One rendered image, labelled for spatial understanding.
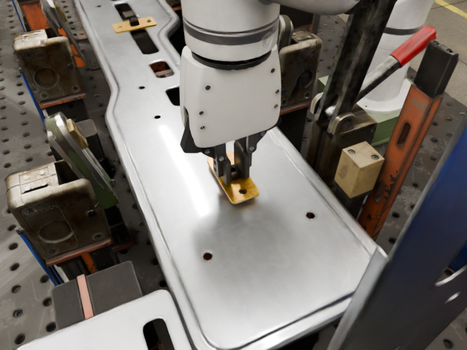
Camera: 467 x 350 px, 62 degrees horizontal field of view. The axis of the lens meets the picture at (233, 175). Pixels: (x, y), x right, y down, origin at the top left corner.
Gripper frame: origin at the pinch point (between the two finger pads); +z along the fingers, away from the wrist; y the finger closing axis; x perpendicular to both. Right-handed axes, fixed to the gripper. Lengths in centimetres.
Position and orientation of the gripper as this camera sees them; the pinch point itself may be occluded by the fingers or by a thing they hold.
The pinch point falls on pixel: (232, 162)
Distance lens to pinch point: 47.2
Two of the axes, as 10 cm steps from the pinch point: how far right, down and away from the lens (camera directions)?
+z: 0.1, 6.9, 7.3
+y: -9.1, 3.1, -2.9
